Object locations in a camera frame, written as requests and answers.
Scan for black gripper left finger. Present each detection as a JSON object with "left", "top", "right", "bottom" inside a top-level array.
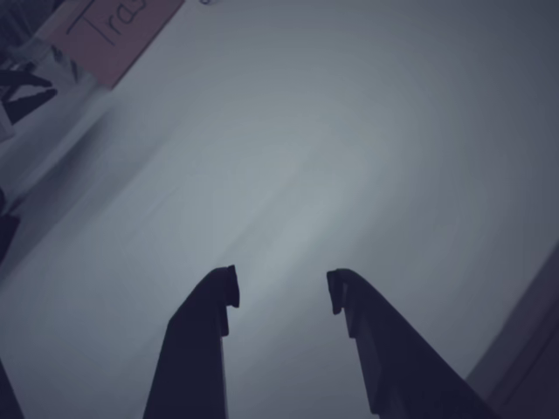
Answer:
[{"left": 142, "top": 264, "right": 241, "bottom": 419}]

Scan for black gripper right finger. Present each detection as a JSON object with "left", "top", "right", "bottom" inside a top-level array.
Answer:
[{"left": 326, "top": 267, "right": 501, "bottom": 419}]

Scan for black pronged object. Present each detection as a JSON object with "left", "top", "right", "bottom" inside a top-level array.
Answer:
[{"left": 0, "top": 68, "right": 59, "bottom": 126}]

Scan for card with black handwriting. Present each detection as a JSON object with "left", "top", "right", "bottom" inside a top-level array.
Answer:
[{"left": 47, "top": 0, "right": 187, "bottom": 88}]

